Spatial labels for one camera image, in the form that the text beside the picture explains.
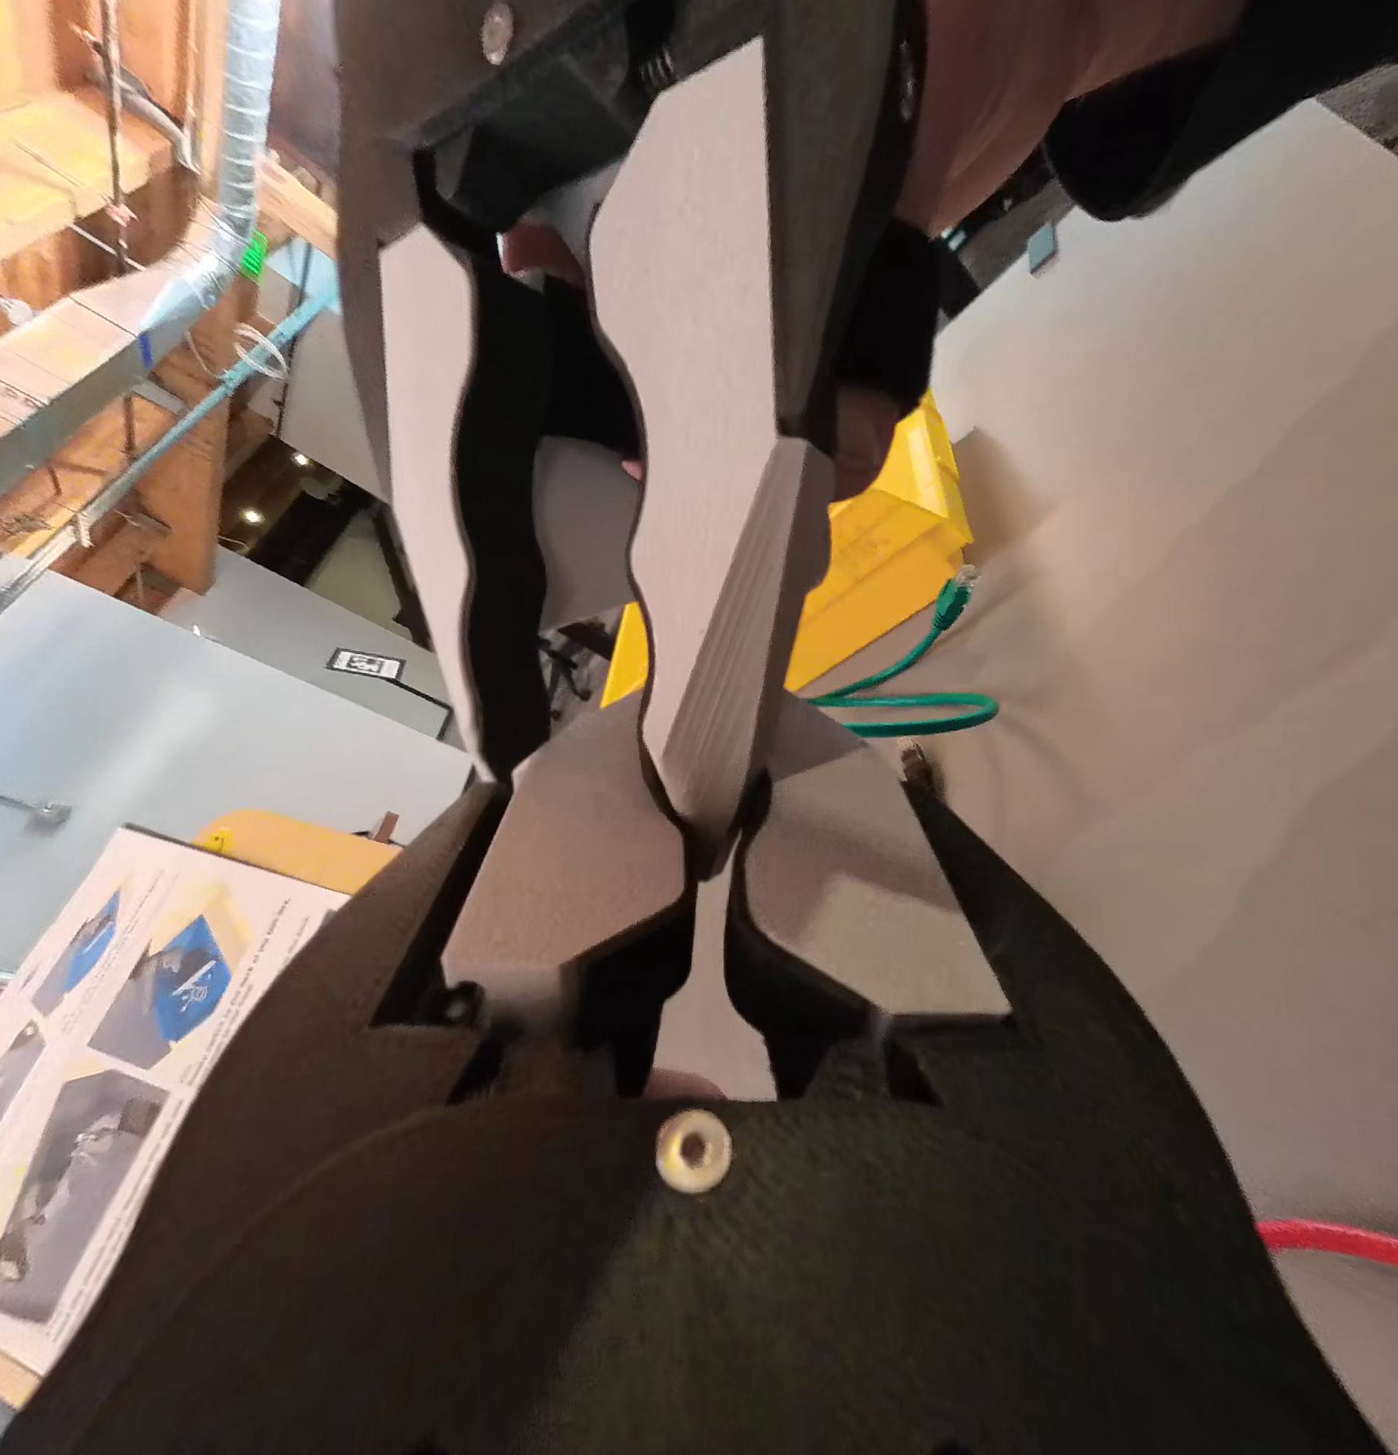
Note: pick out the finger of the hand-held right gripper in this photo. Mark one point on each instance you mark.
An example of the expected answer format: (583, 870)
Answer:
(698, 341)
(425, 398)

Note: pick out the printed instruction sheet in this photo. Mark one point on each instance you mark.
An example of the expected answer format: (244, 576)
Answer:
(84, 1023)

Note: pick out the green lit sign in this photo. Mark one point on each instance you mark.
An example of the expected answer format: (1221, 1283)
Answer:
(253, 255)

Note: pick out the person's right hand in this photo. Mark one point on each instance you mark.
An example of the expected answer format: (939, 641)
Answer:
(1016, 79)

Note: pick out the instruction sheet on wooden board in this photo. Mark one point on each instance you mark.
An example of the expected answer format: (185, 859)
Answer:
(300, 852)

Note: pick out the black white fiducial marker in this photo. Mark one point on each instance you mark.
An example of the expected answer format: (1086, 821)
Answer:
(369, 664)

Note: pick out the grey wall conduit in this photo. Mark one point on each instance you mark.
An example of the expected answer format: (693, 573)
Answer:
(49, 812)

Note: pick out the person's right forearm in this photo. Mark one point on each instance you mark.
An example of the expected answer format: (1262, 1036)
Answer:
(1221, 125)

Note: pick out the silver rectangular air duct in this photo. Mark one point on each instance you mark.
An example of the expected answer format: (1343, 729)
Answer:
(62, 386)

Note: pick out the silver spiral air duct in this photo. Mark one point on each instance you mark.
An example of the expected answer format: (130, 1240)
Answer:
(250, 102)

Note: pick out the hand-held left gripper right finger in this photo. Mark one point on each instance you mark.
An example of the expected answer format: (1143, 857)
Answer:
(869, 898)

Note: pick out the yellow plastic bin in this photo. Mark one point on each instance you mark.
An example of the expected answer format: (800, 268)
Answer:
(880, 545)

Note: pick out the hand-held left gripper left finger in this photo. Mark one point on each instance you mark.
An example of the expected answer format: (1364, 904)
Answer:
(573, 864)

